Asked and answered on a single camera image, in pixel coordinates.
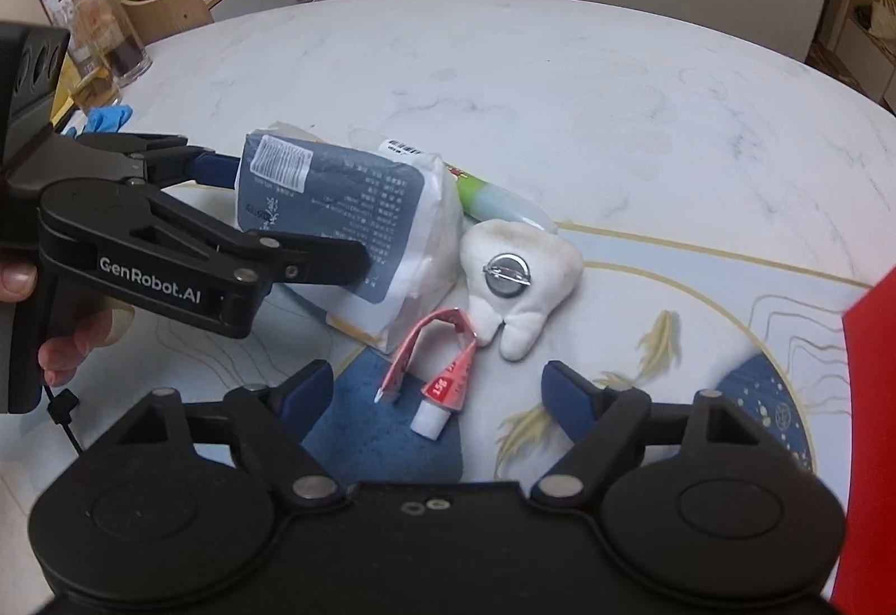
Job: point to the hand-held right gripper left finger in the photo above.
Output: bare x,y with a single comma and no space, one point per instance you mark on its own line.
311,387

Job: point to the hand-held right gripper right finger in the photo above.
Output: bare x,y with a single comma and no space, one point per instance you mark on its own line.
563,391

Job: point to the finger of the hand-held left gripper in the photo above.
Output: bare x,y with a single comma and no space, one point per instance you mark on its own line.
213,170
329,261

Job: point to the blue white tissue packet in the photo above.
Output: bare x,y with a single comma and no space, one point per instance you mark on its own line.
350,195

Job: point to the pink squeezed tube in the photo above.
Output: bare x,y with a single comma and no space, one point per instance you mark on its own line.
448,384

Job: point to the red cardboard box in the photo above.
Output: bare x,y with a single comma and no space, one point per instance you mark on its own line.
875,412

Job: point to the person's left hand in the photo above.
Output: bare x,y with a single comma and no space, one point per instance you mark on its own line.
70,352

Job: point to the white tooth plush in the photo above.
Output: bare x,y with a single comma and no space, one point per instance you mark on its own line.
535,307

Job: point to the blue rubber glove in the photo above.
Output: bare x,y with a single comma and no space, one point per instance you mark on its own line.
105,118

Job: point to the printed table mat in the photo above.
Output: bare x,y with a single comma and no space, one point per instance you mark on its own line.
616,293

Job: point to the yellow paper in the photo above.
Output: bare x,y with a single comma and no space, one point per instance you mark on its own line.
64,93

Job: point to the round metal pin badge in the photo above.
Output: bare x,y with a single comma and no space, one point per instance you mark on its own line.
505,274

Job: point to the glass jar with drink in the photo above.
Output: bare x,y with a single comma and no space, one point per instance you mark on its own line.
112,41

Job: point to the light wooden child chair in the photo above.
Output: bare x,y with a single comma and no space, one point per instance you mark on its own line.
168,9

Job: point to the green translucent tube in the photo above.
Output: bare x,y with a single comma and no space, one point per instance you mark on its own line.
490,195

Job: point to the white bench cabinet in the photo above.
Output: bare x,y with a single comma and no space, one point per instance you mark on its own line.
857,58

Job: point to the beige tote bag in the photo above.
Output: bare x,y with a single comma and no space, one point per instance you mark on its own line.
878,16

